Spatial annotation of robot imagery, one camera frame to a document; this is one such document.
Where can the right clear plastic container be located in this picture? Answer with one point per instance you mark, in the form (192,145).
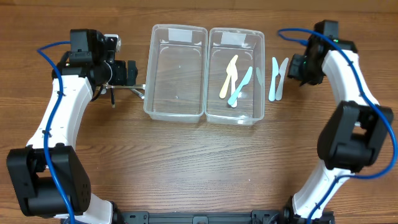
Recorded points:
(249,45)

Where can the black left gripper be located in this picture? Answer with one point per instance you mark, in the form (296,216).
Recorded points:
(132,72)

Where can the light blue plastic knife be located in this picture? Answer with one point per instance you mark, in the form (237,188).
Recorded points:
(275,72)

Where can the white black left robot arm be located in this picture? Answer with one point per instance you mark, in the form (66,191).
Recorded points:
(47,175)

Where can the left clear plastic container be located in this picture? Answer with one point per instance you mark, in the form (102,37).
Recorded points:
(175,73)

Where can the clear plastic container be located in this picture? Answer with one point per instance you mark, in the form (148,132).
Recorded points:
(249,45)
(175,73)

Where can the pale green plastic knife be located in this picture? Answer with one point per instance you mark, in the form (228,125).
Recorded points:
(246,79)

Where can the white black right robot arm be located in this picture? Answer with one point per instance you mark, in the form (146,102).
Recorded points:
(358,141)

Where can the grey white plastic knife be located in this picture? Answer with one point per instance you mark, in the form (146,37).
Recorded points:
(282,71)

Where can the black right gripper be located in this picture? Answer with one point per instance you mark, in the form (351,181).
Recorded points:
(295,68)

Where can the silver metal fork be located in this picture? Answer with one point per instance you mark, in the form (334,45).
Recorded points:
(138,93)
(137,87)

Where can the black handled metal fork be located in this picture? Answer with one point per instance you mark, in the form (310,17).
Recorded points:
(113,104)

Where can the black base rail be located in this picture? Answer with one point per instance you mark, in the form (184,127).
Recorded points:
(253,217)

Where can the yellow plastic knife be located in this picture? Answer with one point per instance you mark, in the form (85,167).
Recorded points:
(227,82)

